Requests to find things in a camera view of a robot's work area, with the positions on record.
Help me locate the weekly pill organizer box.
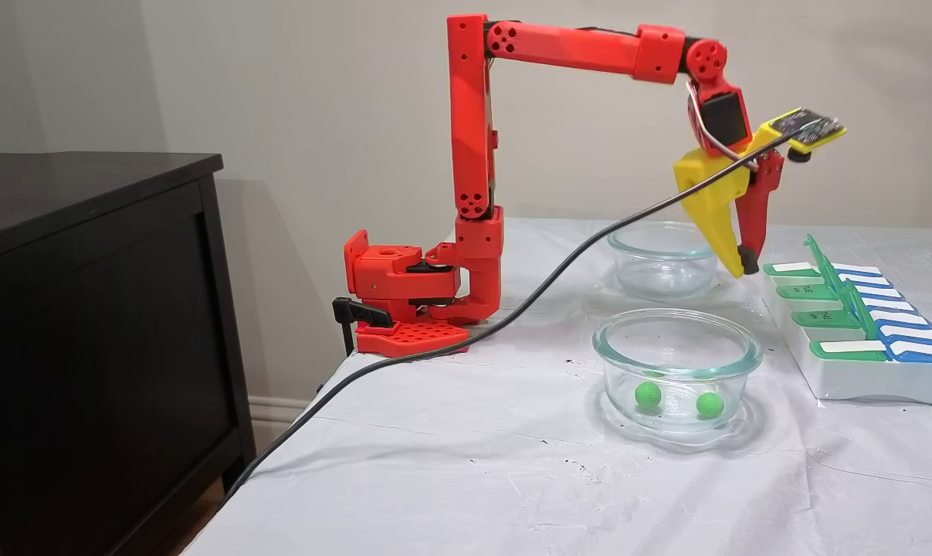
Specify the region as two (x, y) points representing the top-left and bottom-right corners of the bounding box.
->
(761, 234), (932, 406)

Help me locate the clear glass bowl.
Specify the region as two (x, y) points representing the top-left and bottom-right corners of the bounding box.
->
(607, 222), (721, 302)
(591, 309), (764, 437)

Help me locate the white tablecloth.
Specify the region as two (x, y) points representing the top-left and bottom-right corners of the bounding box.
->
(180, 218), (932, 556)

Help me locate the black table clamp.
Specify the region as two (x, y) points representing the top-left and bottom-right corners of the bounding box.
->
(332, 297), (395, 356)

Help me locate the white baseboard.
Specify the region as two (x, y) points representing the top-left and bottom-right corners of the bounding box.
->
(248, 395), (318, 453)

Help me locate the black wooden cabinet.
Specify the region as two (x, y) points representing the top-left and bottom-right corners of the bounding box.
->
(0, 152), (259, 556)

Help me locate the black camera cable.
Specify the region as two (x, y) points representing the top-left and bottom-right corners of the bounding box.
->
(220, 127), (798, 507)

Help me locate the camera board on yellow mount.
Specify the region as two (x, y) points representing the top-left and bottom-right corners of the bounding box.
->
(747, 108), (847, 163)

